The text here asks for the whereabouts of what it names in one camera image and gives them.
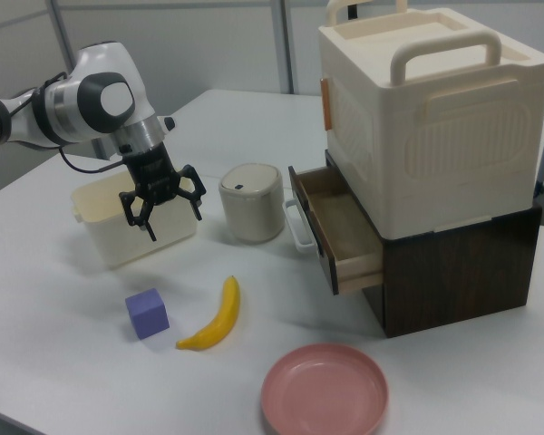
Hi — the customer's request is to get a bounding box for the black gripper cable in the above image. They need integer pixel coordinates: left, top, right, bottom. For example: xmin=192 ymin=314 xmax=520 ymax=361
xmin=57 ymin=147 xmax=126 ymax=175

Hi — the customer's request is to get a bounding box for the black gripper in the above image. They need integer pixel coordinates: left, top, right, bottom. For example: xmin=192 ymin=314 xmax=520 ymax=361
xmin=119 ymin=143 xmax=208 ymax=243

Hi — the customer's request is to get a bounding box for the large cream storage box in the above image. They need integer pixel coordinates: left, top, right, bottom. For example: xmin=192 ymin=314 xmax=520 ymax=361
xmin=317 ymin=0 xmax=544 ymax=240

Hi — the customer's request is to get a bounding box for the beige lidded trash can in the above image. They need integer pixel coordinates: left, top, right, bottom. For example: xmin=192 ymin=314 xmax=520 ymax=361
xmin=218 ymin=162 xmax=286 ymax=243

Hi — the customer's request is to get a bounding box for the yellow banana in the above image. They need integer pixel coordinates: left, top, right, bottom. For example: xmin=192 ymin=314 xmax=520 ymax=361
xmin=175 ymin=275 xmax=241 ymax=351

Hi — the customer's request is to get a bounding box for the wooden drawer with white handle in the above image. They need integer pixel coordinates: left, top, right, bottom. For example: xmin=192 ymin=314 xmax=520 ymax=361
xmin=282 ymin=165 xmax=384 ymax=296

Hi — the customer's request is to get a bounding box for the purple cube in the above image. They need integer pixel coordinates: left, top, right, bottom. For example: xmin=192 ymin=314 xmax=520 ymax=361
xmin=124 ymin=287 xmax=170 ymax=341

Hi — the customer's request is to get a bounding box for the grey metal partition post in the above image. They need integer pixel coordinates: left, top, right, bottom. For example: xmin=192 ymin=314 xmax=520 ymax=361
xmin=49 ymin=0 xmax=76 ymax=73
xmin=277 ymin=0 xmax=296 ymax=95

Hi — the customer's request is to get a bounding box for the pink plastic plate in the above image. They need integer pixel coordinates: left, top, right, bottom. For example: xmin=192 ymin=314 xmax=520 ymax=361
xmin=260 ymin=343 xmax=390 ymax=435

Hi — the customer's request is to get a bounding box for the dark wooden drawer cabinet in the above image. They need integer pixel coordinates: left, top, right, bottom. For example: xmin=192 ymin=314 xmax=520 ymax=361
xmin=325 ymin=149 xmax=543 ymax=339

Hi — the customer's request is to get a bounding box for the cream plastic box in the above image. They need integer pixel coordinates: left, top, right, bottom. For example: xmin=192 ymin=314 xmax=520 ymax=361
xmin=70 ymin=174 xmax=199 ymax=269

